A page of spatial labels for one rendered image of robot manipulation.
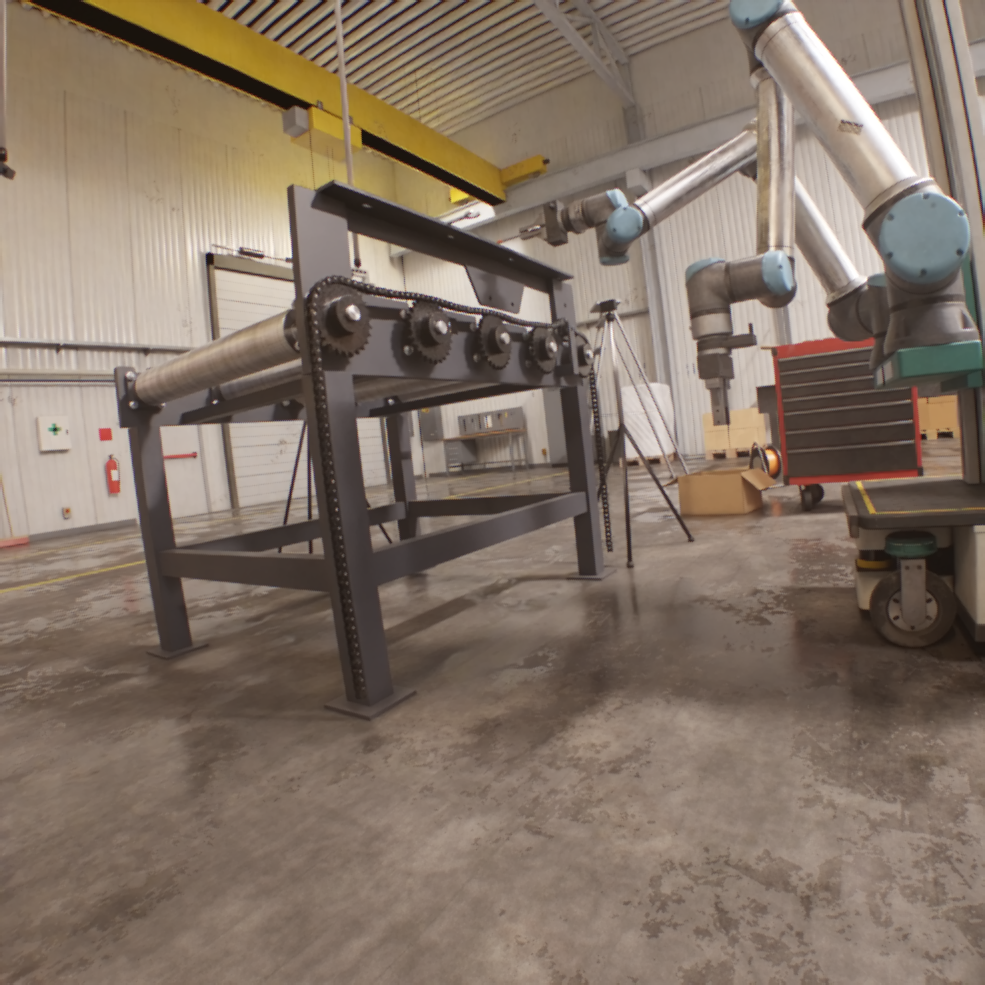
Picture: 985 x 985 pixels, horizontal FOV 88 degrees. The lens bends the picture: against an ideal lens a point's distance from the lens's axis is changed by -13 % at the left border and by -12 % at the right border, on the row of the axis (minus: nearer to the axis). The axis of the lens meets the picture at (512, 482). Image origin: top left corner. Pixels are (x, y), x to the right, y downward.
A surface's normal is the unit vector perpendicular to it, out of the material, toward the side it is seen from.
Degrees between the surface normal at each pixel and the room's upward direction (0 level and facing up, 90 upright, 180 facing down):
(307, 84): 90
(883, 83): 90
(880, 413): 90
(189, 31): 90
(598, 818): 0
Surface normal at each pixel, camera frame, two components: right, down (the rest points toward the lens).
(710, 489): -0.69, 0.12
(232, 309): 0.84, -0.06
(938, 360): -0.49, 0.11
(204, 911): -0.11, -0.99
